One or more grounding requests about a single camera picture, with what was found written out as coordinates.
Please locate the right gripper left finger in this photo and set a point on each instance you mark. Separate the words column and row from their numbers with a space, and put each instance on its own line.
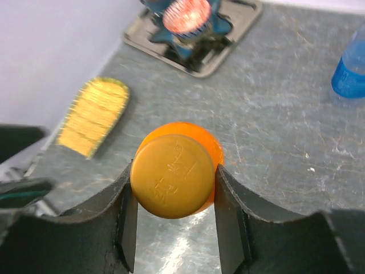
column 96, row 236

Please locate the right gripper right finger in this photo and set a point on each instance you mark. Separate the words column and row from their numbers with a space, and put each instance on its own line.
column 256, row 236

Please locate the orange bottle cap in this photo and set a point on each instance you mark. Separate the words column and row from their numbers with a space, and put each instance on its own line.
column 172, row 176

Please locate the orange drink bottle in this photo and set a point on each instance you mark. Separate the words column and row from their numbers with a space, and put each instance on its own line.
column 197, row 133

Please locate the blue water bottle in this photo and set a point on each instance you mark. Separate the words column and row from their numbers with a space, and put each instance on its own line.
column 347, row 83

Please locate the yellow woven plate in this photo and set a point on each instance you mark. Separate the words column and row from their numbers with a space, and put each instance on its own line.
column 93, row 114

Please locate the red patterned bowl on tray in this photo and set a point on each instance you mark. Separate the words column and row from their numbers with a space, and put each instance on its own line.
column 184, row 16

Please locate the blue star-shaped dish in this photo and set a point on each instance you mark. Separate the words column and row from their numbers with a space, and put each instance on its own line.
column 214, row 30

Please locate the metal tray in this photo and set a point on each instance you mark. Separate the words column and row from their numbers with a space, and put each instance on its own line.
column 206, row 59

